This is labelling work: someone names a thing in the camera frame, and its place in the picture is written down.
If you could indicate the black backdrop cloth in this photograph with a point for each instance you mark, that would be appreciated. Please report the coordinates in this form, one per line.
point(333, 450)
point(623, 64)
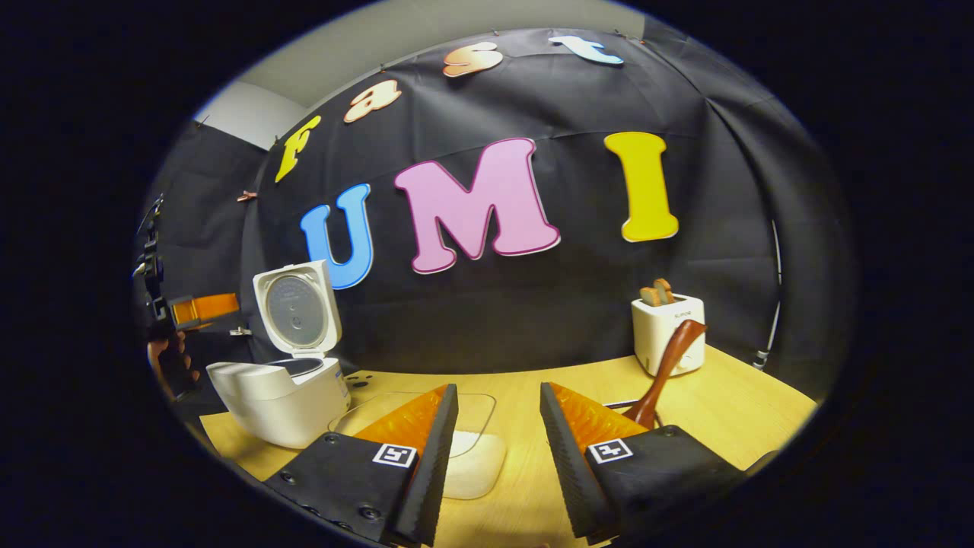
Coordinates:
point(533, 320)

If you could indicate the toasted bread slice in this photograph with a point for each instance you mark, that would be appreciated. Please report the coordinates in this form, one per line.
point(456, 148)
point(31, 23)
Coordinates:
point(650, 297)
point(666, 291)

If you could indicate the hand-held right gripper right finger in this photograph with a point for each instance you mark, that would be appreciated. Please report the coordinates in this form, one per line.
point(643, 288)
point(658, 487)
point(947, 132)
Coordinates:
point(567, 464)

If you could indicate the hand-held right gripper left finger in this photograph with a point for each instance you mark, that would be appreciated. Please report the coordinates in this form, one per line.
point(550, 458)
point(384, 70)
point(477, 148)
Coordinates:
point(434, 472)

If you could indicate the white toaster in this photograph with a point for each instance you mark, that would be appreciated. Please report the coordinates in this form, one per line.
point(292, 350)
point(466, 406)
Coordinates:
point(670, 335)

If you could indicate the brown wooden spoon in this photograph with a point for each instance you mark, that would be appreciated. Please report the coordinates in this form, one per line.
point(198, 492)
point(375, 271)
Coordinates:
point(673, 358)

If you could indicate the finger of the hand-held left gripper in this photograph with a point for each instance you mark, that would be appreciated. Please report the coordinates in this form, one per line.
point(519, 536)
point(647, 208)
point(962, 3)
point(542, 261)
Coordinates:
point(205, 310)

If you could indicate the white rice cooker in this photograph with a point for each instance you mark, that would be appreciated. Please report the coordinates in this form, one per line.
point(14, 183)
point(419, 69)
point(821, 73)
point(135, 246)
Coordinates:
point(281, 396)

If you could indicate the clear plastic container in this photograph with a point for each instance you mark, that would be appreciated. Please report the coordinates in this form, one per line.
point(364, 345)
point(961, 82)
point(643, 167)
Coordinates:
point(475, 415)

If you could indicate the copper cloth clip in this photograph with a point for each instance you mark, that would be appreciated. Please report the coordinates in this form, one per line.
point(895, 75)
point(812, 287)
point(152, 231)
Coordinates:
point(246, 196)

